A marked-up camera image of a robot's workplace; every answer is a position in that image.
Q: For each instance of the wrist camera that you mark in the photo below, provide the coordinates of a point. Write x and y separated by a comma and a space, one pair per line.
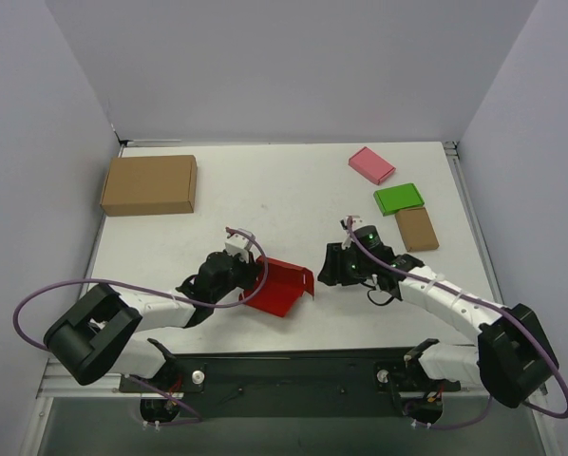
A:
350, 224
239, 244

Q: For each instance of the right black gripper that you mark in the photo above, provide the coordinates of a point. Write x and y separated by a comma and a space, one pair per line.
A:
334, 265

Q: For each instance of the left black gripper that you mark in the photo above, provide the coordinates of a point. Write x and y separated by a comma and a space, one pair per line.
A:
248, 270

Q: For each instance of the large brown cardboard box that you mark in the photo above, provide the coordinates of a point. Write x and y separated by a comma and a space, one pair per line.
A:
148, 186

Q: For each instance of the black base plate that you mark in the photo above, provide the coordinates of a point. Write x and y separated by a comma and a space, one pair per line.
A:
300, 384

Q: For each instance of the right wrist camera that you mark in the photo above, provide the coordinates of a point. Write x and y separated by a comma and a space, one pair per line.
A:
350, 224

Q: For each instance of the red paper box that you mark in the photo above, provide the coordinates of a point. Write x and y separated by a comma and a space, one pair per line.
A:
285, 284

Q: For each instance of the green paper box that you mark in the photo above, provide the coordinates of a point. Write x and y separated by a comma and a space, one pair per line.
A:
396, 198

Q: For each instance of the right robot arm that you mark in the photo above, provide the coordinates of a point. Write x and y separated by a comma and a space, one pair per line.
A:
509, 355

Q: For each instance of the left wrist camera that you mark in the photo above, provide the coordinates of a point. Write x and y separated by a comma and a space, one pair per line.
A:
239, 244

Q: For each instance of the small brown cardboard box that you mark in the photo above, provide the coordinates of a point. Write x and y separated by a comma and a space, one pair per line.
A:
416, 230

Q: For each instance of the pink paper box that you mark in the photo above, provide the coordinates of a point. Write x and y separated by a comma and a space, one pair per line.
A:
371, 166

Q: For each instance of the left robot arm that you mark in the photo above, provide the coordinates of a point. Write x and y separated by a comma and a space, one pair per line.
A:
104, 331

